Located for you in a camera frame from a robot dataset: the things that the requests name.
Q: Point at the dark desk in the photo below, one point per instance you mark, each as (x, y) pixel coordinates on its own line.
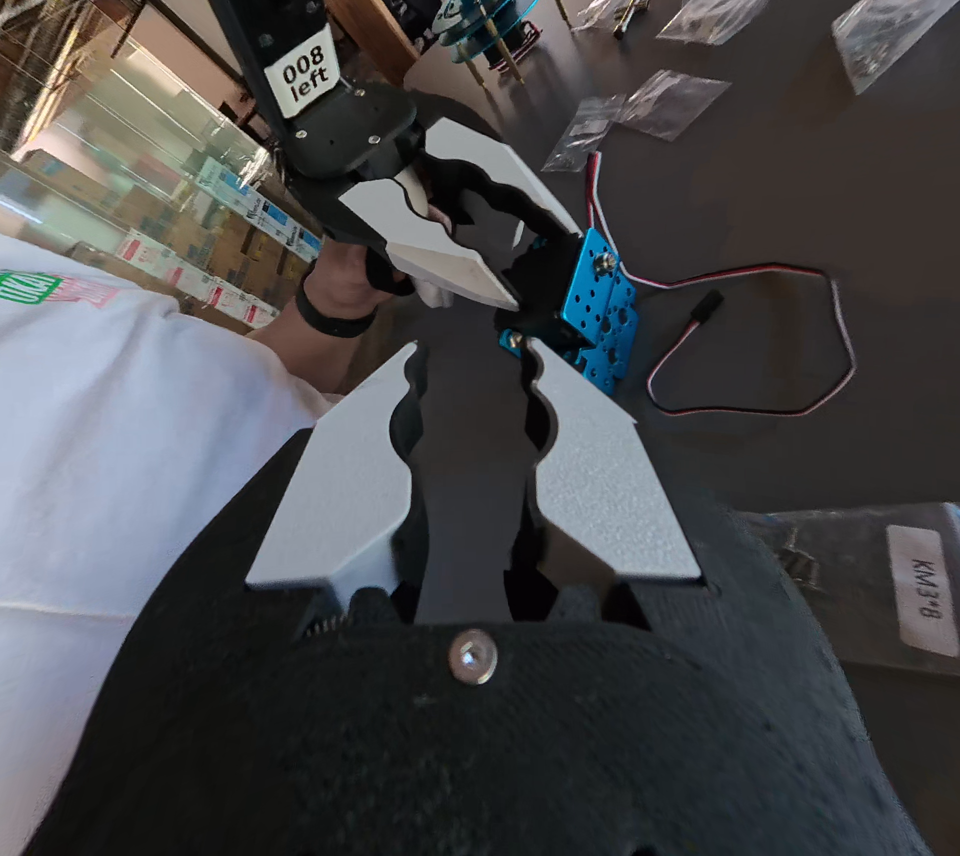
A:
(750, 196)

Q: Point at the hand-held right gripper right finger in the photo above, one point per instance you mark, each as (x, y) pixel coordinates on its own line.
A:
(607, 496)

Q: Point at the stack of cardboard boxes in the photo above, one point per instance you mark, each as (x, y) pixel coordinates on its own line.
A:
(225, 249)

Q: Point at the person's left hand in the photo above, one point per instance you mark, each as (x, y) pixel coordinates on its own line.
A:
(341, 275)

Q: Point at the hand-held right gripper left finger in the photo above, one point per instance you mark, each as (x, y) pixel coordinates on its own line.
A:
(337, 496)

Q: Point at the clear screw bag white label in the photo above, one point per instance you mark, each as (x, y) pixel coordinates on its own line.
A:
(825, 571)

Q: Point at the clear plastic screw bag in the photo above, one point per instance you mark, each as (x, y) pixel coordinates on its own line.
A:
(671, 103)
(892, 16)
(712, 16)
(581, 133)

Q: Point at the person's white shirt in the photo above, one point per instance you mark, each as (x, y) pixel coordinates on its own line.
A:
(112, 459)

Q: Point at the clear bag of metal standoffs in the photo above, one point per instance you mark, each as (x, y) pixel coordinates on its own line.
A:
(607, 9)

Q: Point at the person's left forearm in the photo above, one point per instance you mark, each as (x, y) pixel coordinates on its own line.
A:
(315, 361)

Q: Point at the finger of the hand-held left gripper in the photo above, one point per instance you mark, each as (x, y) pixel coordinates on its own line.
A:
(495, 166)
(435, 249)

